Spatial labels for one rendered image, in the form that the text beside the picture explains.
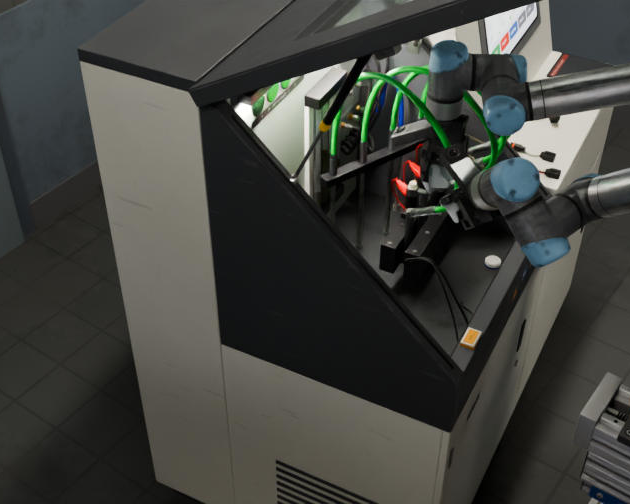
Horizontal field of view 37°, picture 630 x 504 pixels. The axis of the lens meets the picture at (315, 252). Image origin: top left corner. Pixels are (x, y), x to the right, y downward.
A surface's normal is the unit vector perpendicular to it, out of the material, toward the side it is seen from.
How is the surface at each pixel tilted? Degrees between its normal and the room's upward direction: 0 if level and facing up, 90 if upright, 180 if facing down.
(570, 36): 90
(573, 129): 0
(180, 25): 0
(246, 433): 90
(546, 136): 0
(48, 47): 90
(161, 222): 90
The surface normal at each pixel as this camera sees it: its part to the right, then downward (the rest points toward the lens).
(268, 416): -0.46, 0.58
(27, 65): 0.81, 0.38
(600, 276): 0.00, -0.76
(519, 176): 0.17, -0.08
